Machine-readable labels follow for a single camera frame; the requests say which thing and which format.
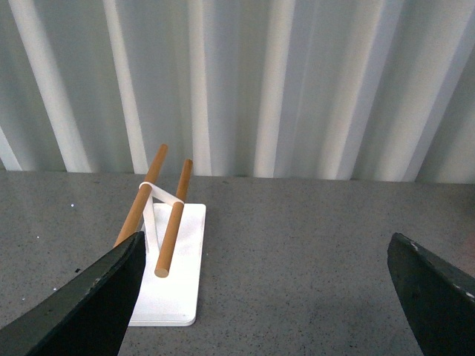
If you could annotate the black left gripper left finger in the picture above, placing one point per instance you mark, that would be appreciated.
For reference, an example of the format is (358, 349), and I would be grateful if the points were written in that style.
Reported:
(87, 316)

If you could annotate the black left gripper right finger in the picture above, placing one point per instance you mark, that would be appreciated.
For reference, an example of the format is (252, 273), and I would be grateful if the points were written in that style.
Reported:
(437, 298)

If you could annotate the white rack with wooden bars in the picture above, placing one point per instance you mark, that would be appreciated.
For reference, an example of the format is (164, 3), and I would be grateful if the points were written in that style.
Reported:
(174, 232)

